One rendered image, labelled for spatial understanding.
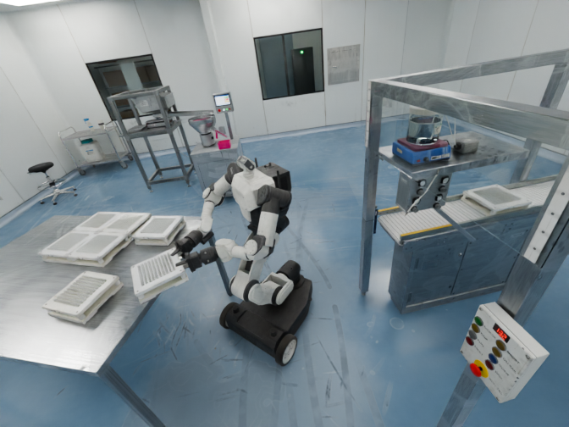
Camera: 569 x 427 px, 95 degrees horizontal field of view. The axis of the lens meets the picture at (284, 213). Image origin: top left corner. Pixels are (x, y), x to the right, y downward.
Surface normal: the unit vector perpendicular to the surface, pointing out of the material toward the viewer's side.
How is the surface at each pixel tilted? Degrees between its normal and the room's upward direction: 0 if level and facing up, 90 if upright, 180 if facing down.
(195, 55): 90
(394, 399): 0
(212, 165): 90
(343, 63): 90
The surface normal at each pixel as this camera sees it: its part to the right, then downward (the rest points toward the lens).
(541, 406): -0.12, -0.83
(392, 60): 0.09, 0.53
